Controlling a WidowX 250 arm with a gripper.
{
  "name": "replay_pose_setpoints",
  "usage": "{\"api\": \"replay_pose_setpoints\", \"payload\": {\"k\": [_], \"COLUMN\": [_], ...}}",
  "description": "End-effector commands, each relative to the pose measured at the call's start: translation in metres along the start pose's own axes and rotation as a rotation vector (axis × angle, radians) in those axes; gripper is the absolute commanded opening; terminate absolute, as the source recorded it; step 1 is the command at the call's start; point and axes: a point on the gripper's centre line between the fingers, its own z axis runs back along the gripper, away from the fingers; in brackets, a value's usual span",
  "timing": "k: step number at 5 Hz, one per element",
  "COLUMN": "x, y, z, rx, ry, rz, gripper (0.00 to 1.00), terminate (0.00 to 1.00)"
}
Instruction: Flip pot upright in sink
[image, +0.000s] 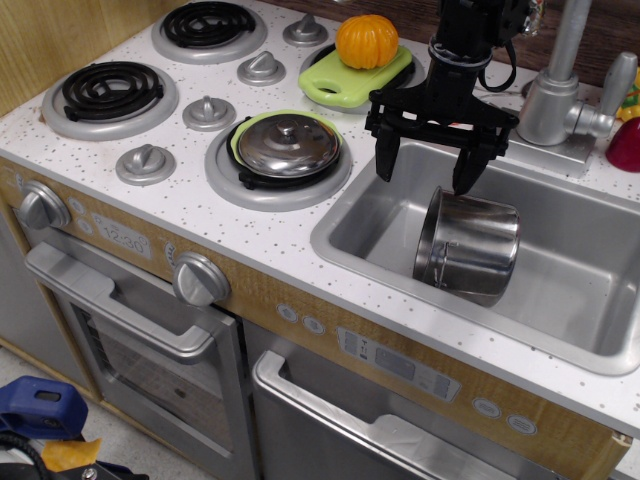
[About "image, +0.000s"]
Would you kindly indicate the back left stove burner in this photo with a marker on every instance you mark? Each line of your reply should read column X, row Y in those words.
column 208, row 32

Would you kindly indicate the front left stove burner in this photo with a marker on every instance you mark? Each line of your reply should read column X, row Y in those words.
column 110, row 101

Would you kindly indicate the silver oven dial right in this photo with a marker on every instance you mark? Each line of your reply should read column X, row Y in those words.
column 198, row 282

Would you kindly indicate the digital clock panel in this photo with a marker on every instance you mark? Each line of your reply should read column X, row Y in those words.
column 123, row 236

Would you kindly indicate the orange toy pumpkin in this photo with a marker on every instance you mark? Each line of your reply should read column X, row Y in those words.
column 367, row 41

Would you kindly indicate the green plate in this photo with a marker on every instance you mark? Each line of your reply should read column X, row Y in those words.
column 245, row 131

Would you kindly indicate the grey stove knob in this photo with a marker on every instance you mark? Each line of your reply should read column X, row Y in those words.
column 306, row 32
column 208, row 114
column 262, row 70
column 145, row 165

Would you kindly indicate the steel pot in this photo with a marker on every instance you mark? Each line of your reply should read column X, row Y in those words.
column 468, row 247

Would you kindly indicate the silver oven dial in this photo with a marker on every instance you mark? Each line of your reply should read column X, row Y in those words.
column 198, row 282
column 41, row 207

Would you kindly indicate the steel pot lid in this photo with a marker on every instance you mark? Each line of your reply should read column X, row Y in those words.
column 288, row 145

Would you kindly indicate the red toy fruit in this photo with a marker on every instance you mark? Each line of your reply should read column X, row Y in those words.
column 623, row 151

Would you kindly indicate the silver oven dial left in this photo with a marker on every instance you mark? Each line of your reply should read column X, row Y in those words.
column 41, row 207

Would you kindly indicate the grey sink basin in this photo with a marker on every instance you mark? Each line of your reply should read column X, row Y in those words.
column 549, row 263

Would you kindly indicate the oven door with handle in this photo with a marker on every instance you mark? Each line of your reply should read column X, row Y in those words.
column 174, row 369

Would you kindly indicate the front right stove burner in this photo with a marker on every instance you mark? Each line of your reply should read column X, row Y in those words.
column 278, row 161

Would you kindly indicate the blue clamp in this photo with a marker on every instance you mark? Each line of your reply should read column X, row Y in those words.
column 38, row 408

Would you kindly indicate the green cutting board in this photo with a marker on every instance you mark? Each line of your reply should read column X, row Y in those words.
column 330, row 82

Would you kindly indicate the dishwasher door with handle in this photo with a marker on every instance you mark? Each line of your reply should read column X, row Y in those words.
column 318, row 420

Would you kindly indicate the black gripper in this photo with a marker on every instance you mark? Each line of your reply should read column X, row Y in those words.
column 443, row 110

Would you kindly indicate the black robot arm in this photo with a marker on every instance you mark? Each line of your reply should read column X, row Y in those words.
column 470, row 26

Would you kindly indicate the yellow toy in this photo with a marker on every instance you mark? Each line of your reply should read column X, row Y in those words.
column 630, row 107

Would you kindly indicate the silver faucet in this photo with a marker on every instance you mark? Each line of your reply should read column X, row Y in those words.
column 551, row 112

